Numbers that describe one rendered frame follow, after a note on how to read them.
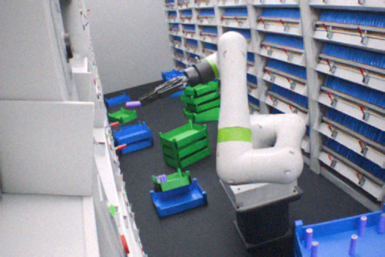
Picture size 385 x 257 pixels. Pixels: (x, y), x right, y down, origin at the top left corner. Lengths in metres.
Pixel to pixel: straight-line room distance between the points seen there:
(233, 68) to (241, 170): 0.34
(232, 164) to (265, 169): 0.11
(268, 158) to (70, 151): 0.92
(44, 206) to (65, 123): 0.04
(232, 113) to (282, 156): 0.21
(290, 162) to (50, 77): 0.94
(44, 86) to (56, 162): 0.04
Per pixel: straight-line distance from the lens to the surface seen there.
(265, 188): 1.48
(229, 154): 1.08
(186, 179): 2.07
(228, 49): 1.19
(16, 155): 0.18
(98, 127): 0.90
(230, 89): 1.14
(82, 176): 0.18
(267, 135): 1.45
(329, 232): 1.02
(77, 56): 0.68
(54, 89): 0.17
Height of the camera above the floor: 1.16
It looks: 21 degrees down
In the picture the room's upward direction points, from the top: 10 degrees counter-clockwise
